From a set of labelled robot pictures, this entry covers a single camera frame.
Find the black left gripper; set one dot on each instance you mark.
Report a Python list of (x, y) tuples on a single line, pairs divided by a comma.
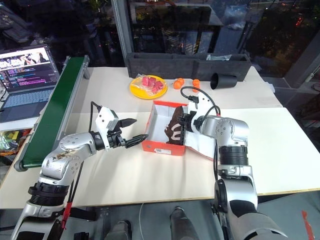
[(115, 140)]

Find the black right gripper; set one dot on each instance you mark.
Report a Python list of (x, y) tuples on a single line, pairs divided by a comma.
[(191, 123)]

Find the brown shoe with white logo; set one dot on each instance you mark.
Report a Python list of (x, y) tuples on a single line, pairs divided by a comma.
[(173, 127)]

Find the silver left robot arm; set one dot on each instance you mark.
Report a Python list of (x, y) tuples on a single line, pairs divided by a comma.
[(72, 145)]

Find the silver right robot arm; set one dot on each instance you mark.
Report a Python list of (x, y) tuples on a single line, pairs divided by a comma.
[(232, 140)]

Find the orange cardboard shoebox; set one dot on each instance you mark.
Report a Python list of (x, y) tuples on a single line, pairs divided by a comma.
[(160, 147)]

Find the small orange tangerine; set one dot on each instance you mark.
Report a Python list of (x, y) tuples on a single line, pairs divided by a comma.
[(196, 82), (196, 90), (177, 84)]

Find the yellow round plate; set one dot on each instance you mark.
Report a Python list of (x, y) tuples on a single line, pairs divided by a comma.
[(140, 91)]

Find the bagged red meat cubes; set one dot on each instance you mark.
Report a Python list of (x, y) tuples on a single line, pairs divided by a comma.
[(152, 85)]

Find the black plastic cup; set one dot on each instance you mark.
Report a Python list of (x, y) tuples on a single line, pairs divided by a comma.
[(223, 81)]

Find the dark grey foam tray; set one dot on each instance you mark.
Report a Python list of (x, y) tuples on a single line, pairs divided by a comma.
[(162, 65)]

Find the clear plastic bag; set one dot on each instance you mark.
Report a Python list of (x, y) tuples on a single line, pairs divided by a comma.
[(217, 57)]

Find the green conveyor belt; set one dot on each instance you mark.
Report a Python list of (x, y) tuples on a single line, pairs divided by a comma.
[(47, 117)]

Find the dark rounded shape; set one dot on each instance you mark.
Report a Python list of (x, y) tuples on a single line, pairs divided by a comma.
[(181, 223)]

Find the open grey laptop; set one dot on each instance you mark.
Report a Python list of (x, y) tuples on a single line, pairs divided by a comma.
[(25, 82)]

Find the colourful clutter pile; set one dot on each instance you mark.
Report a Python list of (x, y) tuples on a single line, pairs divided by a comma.
[(12, 142)]

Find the red floor tape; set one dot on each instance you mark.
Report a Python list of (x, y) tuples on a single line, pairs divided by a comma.
[(308, 225)]

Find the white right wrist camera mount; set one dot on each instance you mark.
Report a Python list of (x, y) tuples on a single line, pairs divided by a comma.
[(200, 100)]

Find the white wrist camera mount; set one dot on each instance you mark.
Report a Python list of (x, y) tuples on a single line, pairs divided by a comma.
[(106, 117), (200, 100)]

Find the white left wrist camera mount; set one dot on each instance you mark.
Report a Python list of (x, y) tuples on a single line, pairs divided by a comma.
[(106, 117)]

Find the aluminium frame post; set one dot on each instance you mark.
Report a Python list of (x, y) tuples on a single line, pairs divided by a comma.
[(122, 30)]

